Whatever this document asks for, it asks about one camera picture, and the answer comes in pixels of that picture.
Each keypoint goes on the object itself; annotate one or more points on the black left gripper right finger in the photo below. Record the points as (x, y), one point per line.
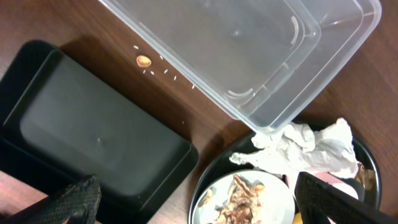
(320, 202)

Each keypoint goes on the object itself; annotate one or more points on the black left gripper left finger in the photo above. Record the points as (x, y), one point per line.
(77, 203)

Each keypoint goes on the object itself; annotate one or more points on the yellow bowl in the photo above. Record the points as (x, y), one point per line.
(297, 219)

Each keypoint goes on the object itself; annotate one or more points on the pink cup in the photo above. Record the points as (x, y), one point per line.
(291, 180)

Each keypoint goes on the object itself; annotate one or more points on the grey plate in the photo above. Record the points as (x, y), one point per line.
(279, 202)

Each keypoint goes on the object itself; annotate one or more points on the gold foil wrapper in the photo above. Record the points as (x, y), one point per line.
(366, 177)

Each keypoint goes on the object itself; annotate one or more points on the crumpled white napkin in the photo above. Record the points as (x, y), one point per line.
(298, 148)

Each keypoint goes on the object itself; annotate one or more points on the round black tray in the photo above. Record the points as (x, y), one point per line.
(222, 165)

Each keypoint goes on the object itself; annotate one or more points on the food scraps on plate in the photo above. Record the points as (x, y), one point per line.
(239, 202)

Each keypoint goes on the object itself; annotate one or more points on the black rectangular bin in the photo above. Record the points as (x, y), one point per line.
(59, 123)

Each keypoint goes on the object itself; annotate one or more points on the clear plastic bin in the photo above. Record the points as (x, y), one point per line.
(261, 61)

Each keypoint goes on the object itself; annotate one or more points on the nut piece on table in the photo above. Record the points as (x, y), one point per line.
(143, 61)

